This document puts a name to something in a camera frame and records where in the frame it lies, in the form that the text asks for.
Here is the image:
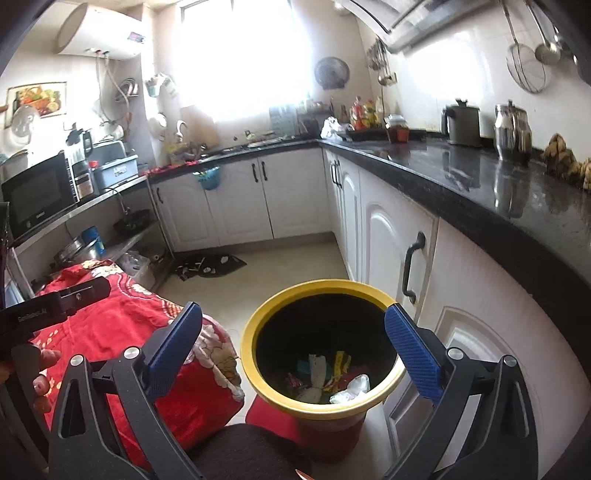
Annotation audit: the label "white kitchen cabinets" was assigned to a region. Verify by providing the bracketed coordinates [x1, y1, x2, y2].
[150, 148, 591, 480]

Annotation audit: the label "dark seasoning rack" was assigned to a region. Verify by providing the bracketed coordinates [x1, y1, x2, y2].
[298, 100, 331, 132]

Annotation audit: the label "wire mesh skimmer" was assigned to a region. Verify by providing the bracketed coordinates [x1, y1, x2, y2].
[501, 0, 555, 93]

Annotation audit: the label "wall rack kitchen tools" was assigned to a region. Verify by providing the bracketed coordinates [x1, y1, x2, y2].
[366, 38, 398, 86]

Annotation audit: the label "wall mounted utensil holder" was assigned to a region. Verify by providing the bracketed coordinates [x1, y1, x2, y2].
[145, 73, 178, 97]

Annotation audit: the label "fruit wall picture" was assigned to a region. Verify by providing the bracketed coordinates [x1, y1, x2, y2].
[4, 82, 68, 130]

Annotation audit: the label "person's left hand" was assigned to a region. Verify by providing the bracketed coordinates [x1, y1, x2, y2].
[31, 348, 62, 416]

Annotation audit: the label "clear plastic bag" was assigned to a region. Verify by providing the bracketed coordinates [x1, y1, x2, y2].
[320, 117, 354, 140]

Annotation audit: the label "black power cable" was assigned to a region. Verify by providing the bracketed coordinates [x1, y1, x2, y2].
[104, 187, 132, 215]

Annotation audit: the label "black blender jug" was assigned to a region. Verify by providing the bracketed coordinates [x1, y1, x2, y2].
[66, 122, 94, 160]

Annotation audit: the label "yellow rimmed trash bin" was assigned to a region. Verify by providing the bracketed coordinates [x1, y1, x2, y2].
[240, 278, 407, 462]

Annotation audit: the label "black range hood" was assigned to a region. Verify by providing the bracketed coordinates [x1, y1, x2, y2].
[342, 0, 513, 54]

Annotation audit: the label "brown lumpy food pile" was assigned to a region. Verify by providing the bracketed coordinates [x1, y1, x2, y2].
[541, 133, 591, 190]

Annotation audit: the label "colourful sink caddy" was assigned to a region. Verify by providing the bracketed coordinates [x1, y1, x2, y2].
[166, 141, 204, 164]

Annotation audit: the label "glass jar red contents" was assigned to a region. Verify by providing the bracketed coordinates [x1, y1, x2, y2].
[385, 114, 411, 143]

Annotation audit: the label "black wok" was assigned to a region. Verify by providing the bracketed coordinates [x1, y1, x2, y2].
[113, 210, 151, 234]

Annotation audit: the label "grey wall fan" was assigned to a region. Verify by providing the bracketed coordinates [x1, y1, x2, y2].
[315, 56, 350, 90]

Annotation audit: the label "black microwave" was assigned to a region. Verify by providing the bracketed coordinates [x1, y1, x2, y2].
[1, 151, 79, 238]

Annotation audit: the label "blue grey plastic box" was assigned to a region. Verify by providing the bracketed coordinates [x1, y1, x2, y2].
[95, 154, 139, 190]

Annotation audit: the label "white dish container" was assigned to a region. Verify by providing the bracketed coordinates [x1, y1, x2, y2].
[92, 138, 127, 160]

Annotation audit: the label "teal desktop drawer organizer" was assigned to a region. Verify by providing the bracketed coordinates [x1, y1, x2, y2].
[269, 104, 298, 134]

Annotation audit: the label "beige cutting board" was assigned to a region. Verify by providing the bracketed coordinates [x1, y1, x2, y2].
[181, 105, 220, 146]

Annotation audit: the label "white wall fan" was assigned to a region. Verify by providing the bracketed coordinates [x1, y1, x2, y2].
[10, 105, 41, 149]

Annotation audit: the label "steel pot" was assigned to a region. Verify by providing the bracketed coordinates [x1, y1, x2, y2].
[53, 235, 100, 271]

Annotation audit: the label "stainless steel kettle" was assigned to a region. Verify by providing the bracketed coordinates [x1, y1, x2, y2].
[494, 100, 533, 163]

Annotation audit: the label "white water heater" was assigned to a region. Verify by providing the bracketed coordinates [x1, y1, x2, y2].
[56, 2, 144, 61]

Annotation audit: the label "clear plastic storage box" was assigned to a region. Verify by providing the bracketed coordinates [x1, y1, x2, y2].
[117, 250, 156, 291]

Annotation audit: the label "window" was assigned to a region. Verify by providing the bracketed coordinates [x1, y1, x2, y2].
[178, 0, 324, 139]

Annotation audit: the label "red sauce bottle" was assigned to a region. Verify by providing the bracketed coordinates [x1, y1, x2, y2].
[351, 95, 370, 131]

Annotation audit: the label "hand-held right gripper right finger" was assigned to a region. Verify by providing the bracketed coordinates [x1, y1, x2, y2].
[383, 302, 539, 480]

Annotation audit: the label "yellow brown snack wrapper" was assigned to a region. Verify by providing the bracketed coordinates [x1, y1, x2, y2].
[330, 351, 352, 384]

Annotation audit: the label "dark floor mat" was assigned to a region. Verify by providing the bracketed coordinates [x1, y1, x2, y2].
[174, 254, 247, 280]

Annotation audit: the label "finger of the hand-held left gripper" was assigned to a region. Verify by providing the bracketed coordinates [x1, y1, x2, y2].
[58, 277, 112, 319]

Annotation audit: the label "steel ladle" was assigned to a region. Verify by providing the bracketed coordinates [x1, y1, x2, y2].
[526, 0, 561, 65]

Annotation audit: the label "red cloth strip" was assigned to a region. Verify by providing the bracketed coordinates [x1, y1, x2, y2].
[141, 161, 204, 176]

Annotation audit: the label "red floral blanket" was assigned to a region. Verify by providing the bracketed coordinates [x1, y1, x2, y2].
[30, 261, 245, 469]

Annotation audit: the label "grey appliance red label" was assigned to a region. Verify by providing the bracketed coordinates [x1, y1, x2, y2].
[71, 159, 95, 199]

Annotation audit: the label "stainless steel shelf rack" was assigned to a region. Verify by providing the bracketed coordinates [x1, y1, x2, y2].
[9, 174, 175, 296]

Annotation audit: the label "white printed plastic bag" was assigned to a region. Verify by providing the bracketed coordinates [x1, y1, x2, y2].
[330, 374, 371, 404]

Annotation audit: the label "blue hanging basket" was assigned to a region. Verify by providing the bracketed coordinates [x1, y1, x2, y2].
[196, 167, 222, 191]

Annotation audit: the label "person's dark brown trouser leg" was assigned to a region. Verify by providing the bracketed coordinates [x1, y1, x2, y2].
[185, 424, 315, 480]

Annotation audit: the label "red snack wrapper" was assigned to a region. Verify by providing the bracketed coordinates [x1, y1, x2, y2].
[332, 364, 370, 393]

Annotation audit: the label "grey kettle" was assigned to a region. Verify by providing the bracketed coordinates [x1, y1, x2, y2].
[442, 98, 483, 147]

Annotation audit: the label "black stone countertop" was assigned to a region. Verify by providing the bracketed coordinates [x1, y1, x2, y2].
[152, 136, 591, 384]

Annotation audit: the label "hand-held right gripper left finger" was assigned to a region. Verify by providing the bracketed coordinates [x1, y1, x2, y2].
[48, 301, 206, 480]

